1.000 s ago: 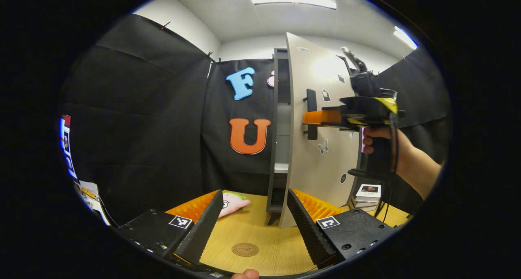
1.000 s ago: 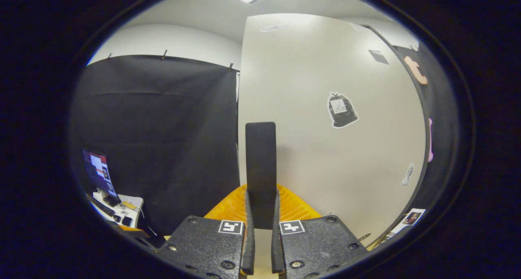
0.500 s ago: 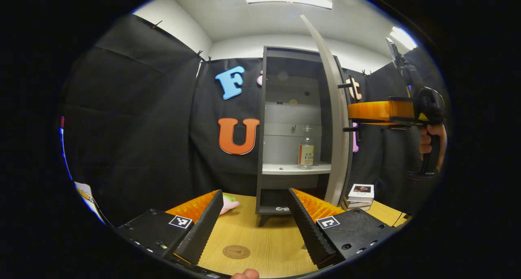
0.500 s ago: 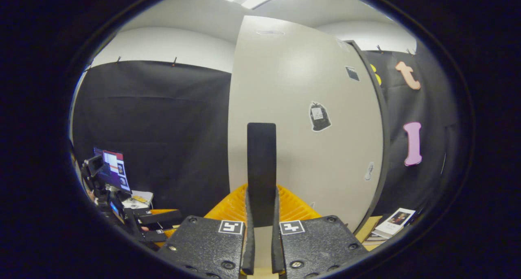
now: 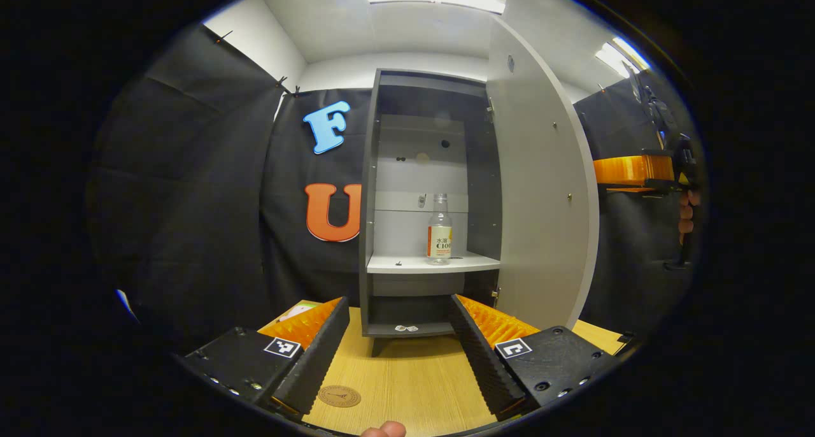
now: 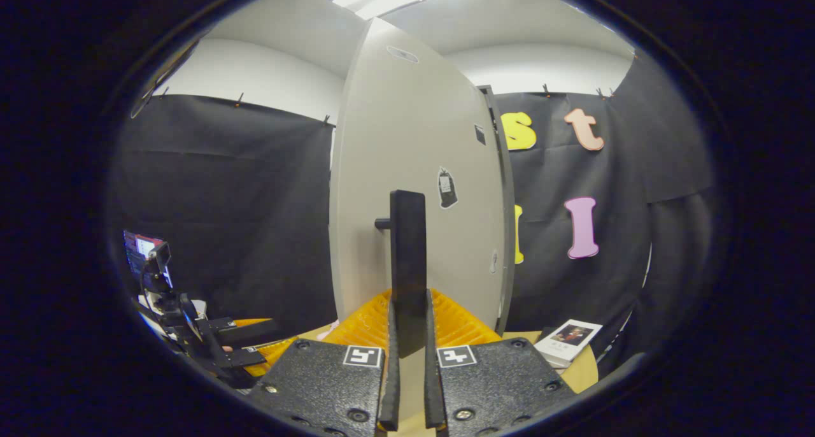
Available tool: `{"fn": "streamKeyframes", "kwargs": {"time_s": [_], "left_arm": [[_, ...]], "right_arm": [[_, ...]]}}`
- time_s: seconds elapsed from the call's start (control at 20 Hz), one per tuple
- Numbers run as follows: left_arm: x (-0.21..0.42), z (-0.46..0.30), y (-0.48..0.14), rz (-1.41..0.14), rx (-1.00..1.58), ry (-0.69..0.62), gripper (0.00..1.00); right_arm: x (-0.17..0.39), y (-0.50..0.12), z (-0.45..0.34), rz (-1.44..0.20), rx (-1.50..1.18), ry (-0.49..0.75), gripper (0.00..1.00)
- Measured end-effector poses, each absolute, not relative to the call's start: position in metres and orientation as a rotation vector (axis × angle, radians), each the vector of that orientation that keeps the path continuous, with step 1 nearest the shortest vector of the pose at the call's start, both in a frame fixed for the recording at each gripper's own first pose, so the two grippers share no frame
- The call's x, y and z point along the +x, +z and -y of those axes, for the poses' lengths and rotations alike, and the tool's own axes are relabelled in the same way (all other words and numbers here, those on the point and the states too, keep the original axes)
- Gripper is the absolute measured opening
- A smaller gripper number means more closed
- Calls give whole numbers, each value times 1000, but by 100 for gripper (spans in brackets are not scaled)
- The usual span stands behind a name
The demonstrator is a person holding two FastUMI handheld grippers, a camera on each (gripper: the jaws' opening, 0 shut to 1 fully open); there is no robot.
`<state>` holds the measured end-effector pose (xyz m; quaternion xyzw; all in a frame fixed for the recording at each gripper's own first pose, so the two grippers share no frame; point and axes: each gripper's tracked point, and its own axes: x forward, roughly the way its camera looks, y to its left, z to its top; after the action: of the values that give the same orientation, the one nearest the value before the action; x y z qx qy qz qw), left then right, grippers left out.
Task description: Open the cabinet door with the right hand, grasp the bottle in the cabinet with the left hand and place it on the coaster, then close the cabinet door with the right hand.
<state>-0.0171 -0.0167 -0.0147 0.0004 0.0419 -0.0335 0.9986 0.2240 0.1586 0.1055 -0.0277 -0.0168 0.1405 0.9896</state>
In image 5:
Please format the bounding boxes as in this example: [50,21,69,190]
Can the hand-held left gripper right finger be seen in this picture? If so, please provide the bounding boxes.
[449,294,621,422]

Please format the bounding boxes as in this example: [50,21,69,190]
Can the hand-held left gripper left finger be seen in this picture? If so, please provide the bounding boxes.
[183,297,351,419]

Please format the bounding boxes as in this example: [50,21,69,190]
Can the round brown coaster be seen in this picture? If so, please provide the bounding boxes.
[318,385,362,408]

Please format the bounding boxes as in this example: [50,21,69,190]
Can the light grey cabinet door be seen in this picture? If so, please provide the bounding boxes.
[485,15,600,331]

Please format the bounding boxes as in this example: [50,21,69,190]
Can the dark grey cabinet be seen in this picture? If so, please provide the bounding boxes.
[358,68,504,358]

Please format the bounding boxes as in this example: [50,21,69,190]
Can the clear plastic bottle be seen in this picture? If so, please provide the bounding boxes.
[427,194,453,266]

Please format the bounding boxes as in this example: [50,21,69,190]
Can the small ceiling light panel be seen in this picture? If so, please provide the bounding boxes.
[595,36,651,78]

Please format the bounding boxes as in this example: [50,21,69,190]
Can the black backdrop cloth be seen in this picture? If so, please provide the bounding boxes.
[86,23,707,355]

